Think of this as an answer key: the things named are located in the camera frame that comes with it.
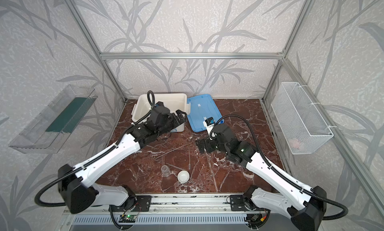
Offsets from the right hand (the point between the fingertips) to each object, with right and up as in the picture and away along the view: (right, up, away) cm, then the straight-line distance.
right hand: (204, 133), depth 74 cm
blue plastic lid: (0, +14, +42) cm, 44 cm away
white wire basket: (+41, +3, -13) cm, 43 cm away
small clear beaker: (-21, -22, +9) cm, 32 cm away
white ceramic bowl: (-11, -25, +8) cm, 29 cm away
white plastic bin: (-41, +13, +23) cm, 49 cm away
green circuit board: (-37, -41, -2) cm, 55 cm away
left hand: (-10, +10, +2) cm, 14 cm away
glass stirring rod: (-8, -21, +13) cm, 26 cm away
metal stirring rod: (-15, -12, +20) cm, 28 cm away
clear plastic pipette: (-16, -21, +13) cm, 30 cm away
